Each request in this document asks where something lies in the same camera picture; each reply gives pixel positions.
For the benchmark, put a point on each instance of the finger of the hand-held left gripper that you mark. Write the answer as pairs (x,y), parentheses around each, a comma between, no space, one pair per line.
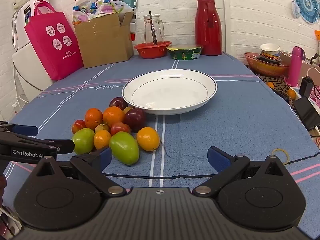
(25,130)
(37,146)

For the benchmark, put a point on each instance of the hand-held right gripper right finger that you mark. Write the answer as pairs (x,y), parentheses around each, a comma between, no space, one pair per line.
(217,160)

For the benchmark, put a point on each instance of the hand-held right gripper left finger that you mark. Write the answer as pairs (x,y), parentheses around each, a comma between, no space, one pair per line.
(106,155)

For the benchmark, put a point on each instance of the small smooth orange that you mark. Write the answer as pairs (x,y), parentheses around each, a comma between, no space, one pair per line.
(102,139)
(148,138)

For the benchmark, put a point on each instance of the large green apple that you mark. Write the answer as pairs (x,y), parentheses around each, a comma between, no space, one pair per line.
(124,148)

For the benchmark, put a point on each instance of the small green apple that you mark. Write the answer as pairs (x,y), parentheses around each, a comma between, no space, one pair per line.
(83,141)

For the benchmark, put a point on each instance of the small yellow-green fruit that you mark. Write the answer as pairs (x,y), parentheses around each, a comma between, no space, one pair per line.
(127,109)
(102,128)

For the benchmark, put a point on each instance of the small red apple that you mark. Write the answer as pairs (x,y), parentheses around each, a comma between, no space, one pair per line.
(120,128)
(78,126)

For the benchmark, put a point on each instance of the orange tangerine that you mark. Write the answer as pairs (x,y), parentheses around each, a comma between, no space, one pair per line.
(113,116)
(93,118)

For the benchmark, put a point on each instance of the dark red apple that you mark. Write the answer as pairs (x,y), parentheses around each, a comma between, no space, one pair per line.
(118,102)
(135,118)

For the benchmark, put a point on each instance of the white plate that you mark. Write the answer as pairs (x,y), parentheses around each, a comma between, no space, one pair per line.
(170,92)

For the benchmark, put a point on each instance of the blue striped tablecloth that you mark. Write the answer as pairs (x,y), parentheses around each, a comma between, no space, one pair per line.
(225,125)

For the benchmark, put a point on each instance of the yellow rubber band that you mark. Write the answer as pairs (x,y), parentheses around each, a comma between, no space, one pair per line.
(279,149)

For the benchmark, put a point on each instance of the white appliance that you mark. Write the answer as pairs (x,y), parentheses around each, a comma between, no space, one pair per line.
(22,62)

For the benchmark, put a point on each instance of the pink tote bag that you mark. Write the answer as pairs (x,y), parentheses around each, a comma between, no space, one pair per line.
(50,60)

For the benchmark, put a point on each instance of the small background orange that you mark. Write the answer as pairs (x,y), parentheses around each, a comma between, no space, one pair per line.
(270,85)
(291,93)

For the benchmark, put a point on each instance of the brown patterned cloth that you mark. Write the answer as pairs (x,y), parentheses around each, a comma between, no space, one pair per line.
(277,83)

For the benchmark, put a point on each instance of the orange glass bowl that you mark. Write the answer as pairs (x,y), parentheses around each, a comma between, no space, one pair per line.
(265,70)

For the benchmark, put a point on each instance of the brown cardboard box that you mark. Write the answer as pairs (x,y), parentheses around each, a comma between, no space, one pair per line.
(105,45)

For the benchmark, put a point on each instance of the green instant noodle bowl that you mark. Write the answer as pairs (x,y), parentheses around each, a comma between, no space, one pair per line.
(183,53)

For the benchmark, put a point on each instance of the red plastic basket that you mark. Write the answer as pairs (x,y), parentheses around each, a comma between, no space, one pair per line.
(152,51)

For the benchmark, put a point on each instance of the stack of patterned bowls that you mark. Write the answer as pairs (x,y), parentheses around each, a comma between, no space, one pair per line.
(270,58)

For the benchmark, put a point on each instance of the black power adapter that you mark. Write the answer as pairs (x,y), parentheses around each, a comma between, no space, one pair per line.
(305,87)

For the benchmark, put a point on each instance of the pink thermos bottle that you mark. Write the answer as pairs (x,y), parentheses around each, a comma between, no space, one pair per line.
(295,67)

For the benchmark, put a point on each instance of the white paper cup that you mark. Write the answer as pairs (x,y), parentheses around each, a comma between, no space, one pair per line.
(270,48)

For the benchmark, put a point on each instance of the red thermos jug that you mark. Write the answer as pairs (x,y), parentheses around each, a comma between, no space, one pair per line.
(207,35)

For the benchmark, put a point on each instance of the glass pitcher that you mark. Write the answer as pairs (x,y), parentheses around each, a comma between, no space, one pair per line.
(147,33)

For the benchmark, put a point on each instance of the dark stick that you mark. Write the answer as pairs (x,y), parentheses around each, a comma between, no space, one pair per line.
(151,25)

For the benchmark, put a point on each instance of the flowered cloth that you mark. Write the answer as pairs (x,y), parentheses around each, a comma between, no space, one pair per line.
(110,8)

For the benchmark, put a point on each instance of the orange snack packet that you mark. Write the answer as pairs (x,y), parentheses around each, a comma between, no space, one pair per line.
(317,35)

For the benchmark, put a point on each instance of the blue paper fan decoration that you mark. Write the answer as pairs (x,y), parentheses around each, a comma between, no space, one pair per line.
(308,0)

